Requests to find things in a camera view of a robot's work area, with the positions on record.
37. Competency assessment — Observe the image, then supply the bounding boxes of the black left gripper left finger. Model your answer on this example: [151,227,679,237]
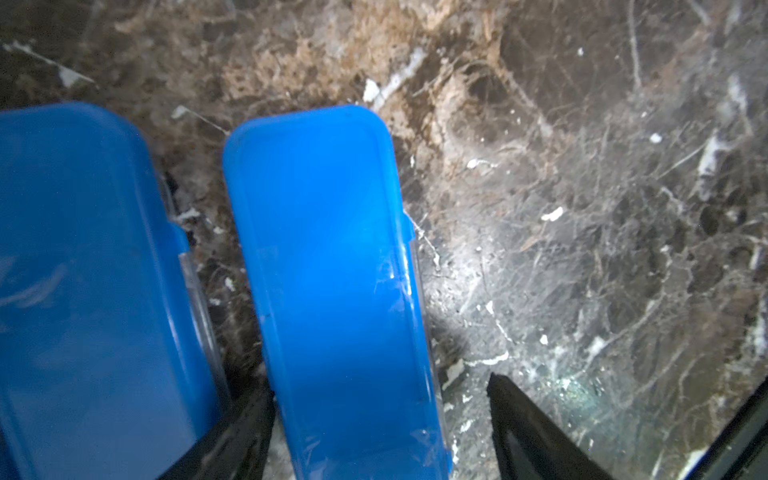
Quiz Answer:
[161,383,276,479]

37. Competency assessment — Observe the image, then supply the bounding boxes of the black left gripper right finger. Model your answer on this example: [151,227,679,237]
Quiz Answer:
[487,373,610,480]

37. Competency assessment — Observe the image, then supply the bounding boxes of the blue compass case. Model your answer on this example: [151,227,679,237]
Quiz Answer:
[222,105,452,479]
[1,103,222,479]

